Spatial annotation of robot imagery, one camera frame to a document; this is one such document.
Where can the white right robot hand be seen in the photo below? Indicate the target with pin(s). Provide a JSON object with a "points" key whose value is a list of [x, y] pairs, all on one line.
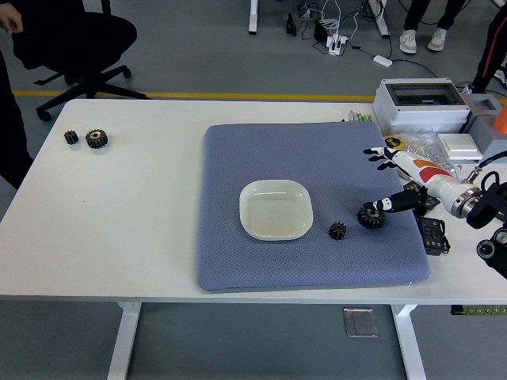
{"points": [[420, 168]]}

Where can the large black gear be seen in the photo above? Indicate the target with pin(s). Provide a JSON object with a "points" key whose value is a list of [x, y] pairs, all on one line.
{"points": [[96, 139], [372, 221]]}

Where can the small black gear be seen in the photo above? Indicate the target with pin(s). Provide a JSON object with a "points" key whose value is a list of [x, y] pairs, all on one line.
{"points": [[71, 137], [338, 230]]}

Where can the clear plastic parts bag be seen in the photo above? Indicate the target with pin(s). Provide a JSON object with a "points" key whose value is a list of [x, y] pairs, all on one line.
{"points": [[428, 146]]}

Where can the yellow black tape measure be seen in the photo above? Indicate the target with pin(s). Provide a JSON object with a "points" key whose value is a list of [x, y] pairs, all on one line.
{"points": [[392, 141]]}

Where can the grey block with square hole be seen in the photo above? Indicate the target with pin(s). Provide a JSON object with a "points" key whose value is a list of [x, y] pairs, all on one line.
{"points": [[485, 130]]}

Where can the green white terminal connectors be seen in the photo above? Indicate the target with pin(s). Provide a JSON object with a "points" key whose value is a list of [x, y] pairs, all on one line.
{"points": [[358, 116]]}

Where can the orange cone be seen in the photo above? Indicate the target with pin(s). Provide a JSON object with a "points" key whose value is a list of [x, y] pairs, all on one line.
{"points": [[501, 122]]}

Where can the white floor adapter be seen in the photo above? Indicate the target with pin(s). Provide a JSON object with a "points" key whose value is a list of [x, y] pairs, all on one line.
{"points": [[382, 60]]}

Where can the person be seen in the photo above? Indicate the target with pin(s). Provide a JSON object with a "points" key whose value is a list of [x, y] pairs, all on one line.
{"points": [[491, 47], [416, 16], [10, 118]]}

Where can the blue-grey padded mat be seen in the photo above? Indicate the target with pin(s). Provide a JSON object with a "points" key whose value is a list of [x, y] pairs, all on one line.
{"points": [[277, 150]]}

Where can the white power strip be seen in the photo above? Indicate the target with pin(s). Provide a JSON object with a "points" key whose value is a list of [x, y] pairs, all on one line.
{"points": [[336, 44]]}

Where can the white square dish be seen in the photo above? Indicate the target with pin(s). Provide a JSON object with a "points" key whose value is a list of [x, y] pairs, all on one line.
{"points": [[273, 213]]}

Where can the white desk leg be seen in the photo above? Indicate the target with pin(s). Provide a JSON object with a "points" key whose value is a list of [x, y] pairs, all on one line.
{"points": [[253, 16], [380, 20]]}

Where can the table height control panel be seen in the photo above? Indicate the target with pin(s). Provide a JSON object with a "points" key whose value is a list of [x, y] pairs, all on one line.
{"points": [[479, 310]]}

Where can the metal floor plate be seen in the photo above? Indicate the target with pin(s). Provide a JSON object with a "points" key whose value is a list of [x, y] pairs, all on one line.
{"points": [[360, 322]]}

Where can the black power brick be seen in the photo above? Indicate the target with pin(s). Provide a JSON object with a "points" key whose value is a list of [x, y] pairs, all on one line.
{"points": [[321, 29]]}

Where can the white table leg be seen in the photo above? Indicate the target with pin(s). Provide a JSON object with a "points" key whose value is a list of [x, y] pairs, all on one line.
{"points": [[124, 340], [410, 344]]}

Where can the black floor stand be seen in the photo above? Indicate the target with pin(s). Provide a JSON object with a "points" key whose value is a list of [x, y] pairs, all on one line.
{"points": [[291, 25]]}

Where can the grey charger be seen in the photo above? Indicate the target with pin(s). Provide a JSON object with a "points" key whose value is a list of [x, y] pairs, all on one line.
{"points": [[304, 10]]}

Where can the black office chair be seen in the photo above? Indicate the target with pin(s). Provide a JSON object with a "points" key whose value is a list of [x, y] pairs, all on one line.
{"points": [[75, 35]]}

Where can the white flat switch panel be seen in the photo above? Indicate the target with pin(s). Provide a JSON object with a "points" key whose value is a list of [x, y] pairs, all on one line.
{"points": [[459, 144]]}

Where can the grey electrical enclosure box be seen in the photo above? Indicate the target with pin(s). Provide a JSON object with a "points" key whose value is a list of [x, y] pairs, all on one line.
{"points": [[420, 112]]}

